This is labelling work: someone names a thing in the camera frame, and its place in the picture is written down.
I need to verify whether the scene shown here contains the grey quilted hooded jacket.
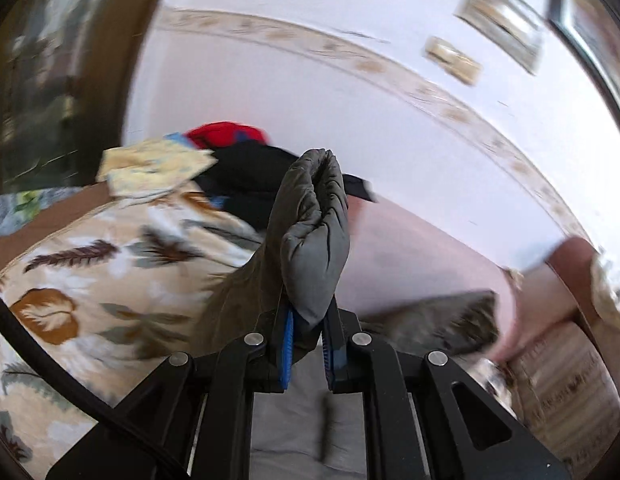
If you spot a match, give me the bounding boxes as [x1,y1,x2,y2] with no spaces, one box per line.
[189,148,498,359]

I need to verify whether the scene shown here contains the black garment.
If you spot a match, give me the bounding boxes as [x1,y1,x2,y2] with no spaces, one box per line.
[194,141,375,232]

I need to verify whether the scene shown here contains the cream leaf-print blanket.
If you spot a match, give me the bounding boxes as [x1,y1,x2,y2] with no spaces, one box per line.
[0,179,271,478]

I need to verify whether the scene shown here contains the red garment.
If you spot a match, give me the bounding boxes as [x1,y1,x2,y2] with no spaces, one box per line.
[185,122,269,150]

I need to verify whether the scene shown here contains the yellow patterned cloth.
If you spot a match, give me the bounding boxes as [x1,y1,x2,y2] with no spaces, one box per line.
[96,138,217,200]

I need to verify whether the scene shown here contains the striped beige sofa cushion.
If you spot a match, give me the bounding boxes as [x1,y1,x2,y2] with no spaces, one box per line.
[508,322,620,479]

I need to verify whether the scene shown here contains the cream frilled pillow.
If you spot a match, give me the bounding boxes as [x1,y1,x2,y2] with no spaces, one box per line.
[590,252,620,330]

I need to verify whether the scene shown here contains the dark framed mirror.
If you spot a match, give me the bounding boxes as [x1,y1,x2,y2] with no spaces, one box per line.
[549,0,620,130]

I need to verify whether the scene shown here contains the black cable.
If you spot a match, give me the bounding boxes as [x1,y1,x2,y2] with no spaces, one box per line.
[0,284,126,430]

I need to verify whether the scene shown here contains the small gold wall plaque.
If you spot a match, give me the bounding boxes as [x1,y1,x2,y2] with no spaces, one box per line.
[424,37,481,86]

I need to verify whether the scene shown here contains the brown wooden door frame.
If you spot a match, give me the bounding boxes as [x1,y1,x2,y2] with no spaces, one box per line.
[72,0,159,170]

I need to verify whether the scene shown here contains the silver picture frame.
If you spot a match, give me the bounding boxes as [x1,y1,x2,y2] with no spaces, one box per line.
[455,0,544,75]

